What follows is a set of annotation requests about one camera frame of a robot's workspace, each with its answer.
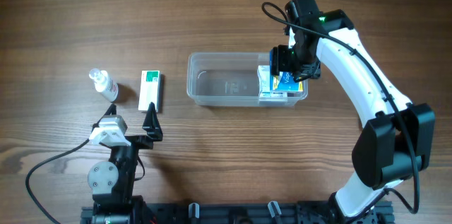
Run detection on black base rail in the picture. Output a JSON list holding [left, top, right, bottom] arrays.
[[80, 201, 395, 224]]

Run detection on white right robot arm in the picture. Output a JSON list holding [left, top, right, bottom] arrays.
[[270, 0, 435, 223]]

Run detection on white and blue medicine box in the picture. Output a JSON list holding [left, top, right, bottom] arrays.
[[257, 65, 287, 102]]

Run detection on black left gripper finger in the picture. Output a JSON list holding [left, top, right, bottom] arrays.
[[142, 102, 163, 141], [92, 104, 117, 128]]

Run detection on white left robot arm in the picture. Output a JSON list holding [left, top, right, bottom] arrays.
[[81, 103, 163, 224]]

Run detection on clear plastic container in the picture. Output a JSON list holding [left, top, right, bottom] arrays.
[[186, 52, 308, 107]]

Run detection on blue VapoDrops box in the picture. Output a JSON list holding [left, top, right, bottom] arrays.
[[270, 71, 304, 93]]

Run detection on white and green medicine box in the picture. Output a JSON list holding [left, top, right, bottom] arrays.
[[138, 71, 161, 112]]

